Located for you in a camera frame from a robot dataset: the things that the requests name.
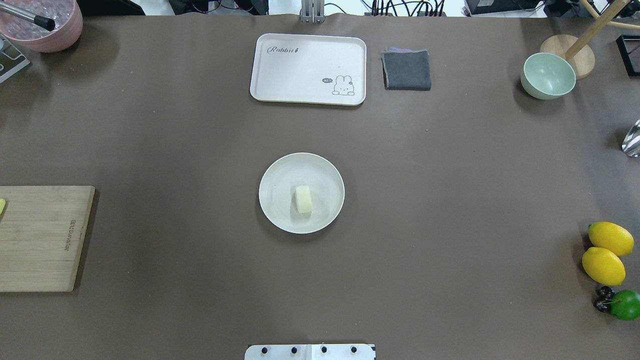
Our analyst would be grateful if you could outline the yellow lemon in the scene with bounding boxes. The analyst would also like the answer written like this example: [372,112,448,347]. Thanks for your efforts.
[587,221,635,256]
[582,247,626,287]

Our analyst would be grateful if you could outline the dark cherries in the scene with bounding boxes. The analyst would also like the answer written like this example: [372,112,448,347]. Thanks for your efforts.
[592,285,616,313]

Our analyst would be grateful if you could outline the pink bowl with ice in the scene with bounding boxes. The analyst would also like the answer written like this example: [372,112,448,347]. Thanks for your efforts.
[0,0,83,53]

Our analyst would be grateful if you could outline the grey folded cloth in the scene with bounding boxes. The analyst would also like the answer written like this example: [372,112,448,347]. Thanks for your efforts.
[381,47,432,91]

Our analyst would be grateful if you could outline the aluminium frame post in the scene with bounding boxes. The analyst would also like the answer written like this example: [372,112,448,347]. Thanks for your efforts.
[300,0,325,24]

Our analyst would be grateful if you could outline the mint green bowl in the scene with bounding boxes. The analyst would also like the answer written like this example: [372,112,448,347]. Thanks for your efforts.
[519,52,577,100]

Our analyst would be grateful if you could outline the beige rabbit tray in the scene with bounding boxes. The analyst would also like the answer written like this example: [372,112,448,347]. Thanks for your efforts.
[249,33,367,106]

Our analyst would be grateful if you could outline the wooden mug tree stand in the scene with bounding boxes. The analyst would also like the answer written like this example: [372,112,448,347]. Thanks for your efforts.
[539,0,639,80]

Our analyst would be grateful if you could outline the bamboo cutting board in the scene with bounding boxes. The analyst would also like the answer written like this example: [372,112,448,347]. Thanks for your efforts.
[0,186,95,293]

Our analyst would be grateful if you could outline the green lime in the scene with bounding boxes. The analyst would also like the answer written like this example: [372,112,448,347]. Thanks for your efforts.
[610,290,640,321]

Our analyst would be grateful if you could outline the white wire cup rack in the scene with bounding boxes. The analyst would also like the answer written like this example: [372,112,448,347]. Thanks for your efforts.
[0,35,31,84]

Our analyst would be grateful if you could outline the white mounting plate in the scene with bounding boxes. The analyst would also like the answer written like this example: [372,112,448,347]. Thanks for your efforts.
[244,343,377,360]

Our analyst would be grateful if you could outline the pale yellow bun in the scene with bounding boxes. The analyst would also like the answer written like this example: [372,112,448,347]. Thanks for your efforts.
[294,185,314,214]

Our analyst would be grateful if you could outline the black frame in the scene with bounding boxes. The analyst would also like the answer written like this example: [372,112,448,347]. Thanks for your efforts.
[615,34,640,76]

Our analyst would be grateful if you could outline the white round plate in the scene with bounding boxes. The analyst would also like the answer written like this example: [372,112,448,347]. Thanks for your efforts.
[258,152,345,234]

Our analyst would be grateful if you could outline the metal tongs black tip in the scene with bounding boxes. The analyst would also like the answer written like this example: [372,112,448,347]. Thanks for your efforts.
[0,0,56,32]

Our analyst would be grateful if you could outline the silver metal object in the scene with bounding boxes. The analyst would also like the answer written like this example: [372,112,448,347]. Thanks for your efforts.
[621,120,640,158]

